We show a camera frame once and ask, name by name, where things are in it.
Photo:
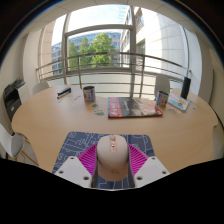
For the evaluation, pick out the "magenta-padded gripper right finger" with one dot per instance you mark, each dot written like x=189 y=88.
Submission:
x=150 y=170

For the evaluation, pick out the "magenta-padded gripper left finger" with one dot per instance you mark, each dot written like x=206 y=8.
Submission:
x=75 y=170

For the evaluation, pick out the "pale pink computer mouse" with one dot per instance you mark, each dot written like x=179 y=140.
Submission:
x=112 y=156

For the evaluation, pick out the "navy patterned mouse pad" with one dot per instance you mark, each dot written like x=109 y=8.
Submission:
x=76 y=143

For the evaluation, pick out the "red printed magazine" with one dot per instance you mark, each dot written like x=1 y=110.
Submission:
x=133 y=107

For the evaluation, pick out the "white chair with wooden legs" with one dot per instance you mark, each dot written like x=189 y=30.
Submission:
x=11 y=143

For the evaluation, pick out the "white mug with red print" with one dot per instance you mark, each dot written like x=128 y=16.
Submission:
x=162 y=99

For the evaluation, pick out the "white mug with blue print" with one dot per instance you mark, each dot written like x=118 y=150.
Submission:
x=89 y=94

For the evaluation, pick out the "small dark blue box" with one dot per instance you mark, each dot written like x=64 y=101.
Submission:
x=64 y=92

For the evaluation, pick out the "black cylindrical speaker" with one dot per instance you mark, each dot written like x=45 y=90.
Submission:
x=185 y=88

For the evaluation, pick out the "black and white printer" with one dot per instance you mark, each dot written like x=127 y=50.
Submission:
x=13 y=98

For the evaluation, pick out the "metal balcony railing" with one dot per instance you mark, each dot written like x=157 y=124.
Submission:
x=110 y=53

